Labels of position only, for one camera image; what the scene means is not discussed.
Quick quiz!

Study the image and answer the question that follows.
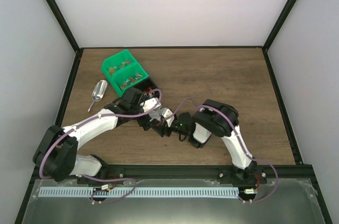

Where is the black lollipop bin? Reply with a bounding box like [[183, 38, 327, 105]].
[[131, 77, 159, 98]]

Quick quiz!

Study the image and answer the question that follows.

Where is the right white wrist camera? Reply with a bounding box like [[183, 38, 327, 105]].
[[162, 107, 175, 123]]

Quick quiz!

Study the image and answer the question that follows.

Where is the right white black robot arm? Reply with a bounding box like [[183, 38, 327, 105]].
[[151, 99, 257, 183]]

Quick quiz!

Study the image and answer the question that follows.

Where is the green two-compartment candy bin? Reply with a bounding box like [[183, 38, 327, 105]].
[[101, 49, 149, 97]]

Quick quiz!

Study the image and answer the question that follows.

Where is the clear round cup lid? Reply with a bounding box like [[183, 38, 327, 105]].
[[148, 107, 167, 121]]

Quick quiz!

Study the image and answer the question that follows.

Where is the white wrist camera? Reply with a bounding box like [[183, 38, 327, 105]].
[[162, 107, 175, 123], [140, 97, 161, 113]]

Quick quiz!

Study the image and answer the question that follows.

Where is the light blue slotted cable duct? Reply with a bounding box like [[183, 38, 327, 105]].
[[38, 186, 239, 199]]

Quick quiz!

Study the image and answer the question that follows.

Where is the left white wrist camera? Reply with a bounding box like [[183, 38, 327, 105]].
[[140, 97, 161, 113]]

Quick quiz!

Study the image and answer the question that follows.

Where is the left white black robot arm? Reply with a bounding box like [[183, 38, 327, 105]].
[[33, 87, 162, 184]]

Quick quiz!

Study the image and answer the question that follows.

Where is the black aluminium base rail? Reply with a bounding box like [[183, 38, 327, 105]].
[[76, 164, 313, 185]]

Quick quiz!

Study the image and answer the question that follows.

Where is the silver metal scoop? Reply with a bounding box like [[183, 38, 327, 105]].
[[87, 80, 108, 112]]

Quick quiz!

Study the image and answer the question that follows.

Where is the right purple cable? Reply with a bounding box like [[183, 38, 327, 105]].
[[172, 98, 280, 204]]

